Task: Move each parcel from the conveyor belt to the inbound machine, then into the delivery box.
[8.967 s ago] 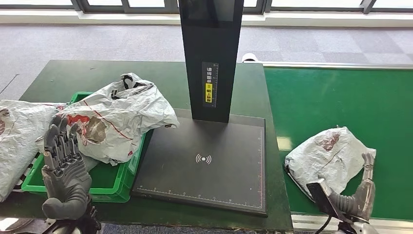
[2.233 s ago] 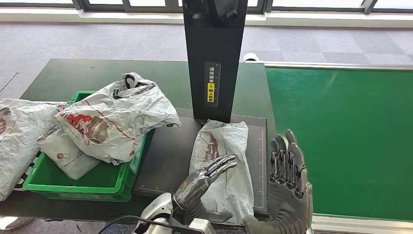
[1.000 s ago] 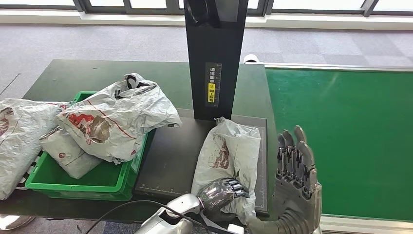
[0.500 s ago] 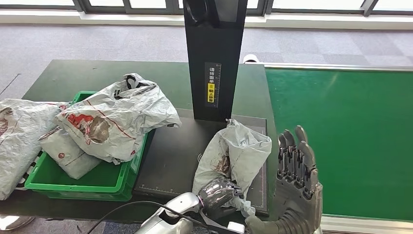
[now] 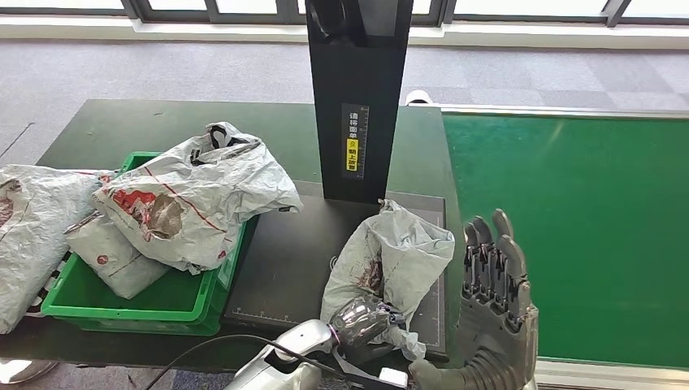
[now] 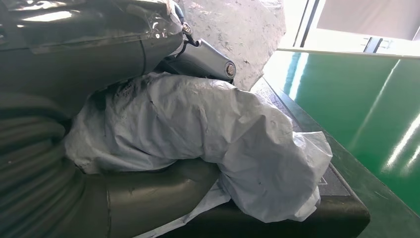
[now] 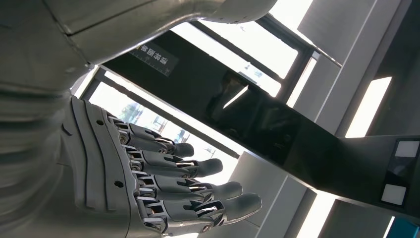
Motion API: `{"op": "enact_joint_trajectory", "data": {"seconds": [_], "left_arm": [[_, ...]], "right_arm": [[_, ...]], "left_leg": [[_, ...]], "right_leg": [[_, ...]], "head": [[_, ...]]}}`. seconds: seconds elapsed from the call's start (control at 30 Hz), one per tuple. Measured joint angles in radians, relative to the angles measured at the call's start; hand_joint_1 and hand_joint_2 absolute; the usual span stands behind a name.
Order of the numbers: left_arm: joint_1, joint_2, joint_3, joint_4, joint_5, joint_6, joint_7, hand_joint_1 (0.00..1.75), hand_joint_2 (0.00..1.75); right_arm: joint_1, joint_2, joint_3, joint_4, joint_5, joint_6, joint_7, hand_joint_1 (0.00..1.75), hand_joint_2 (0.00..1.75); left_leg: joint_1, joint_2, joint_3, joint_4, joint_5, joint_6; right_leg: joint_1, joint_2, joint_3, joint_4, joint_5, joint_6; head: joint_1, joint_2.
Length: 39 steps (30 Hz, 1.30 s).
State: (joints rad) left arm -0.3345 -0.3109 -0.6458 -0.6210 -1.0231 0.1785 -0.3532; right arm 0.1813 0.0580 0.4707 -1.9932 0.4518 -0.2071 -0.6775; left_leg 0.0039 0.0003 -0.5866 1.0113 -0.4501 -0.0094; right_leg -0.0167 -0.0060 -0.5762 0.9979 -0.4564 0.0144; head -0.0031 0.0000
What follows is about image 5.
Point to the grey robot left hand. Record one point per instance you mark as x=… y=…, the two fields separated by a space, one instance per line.
x=360 y=325

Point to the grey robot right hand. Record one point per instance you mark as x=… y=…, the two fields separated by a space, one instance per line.
x=495 y=334

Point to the small grey dark-red-stained parcel bag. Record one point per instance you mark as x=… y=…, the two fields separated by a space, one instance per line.
x=398 y=247

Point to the wide grey red-printed parcel bag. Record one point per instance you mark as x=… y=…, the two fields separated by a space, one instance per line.
x=215 y=183

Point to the long slim grey parcel bag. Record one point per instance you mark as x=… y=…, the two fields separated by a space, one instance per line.
x=118 y=264

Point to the green conveyor belt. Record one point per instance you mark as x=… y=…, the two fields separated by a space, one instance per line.
x=592 y=215

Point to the black inbound scanner machine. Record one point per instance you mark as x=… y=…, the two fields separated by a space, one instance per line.
x=355 y=81

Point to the large grey parcel bag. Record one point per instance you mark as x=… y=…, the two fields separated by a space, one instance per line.
x=27 y=231

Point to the yellow black scanner label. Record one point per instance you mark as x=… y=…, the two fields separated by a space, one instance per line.
x=354 y=153

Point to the green plastic crate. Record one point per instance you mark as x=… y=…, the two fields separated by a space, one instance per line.
x=161 y=301

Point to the dark green table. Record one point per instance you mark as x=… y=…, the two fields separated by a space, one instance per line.
x=134 y=124

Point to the round grey floor object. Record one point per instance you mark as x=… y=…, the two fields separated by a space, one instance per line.
x=24 y=371

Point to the white window sill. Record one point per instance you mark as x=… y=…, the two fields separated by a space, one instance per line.
x=161 y=32

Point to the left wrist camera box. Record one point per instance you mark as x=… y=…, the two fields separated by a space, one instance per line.
x=393 y=378

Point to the aluminium conveyor frame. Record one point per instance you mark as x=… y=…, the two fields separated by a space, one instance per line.
x=592 y=377

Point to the dark window frame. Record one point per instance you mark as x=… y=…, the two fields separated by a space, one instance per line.
x=242 y=12

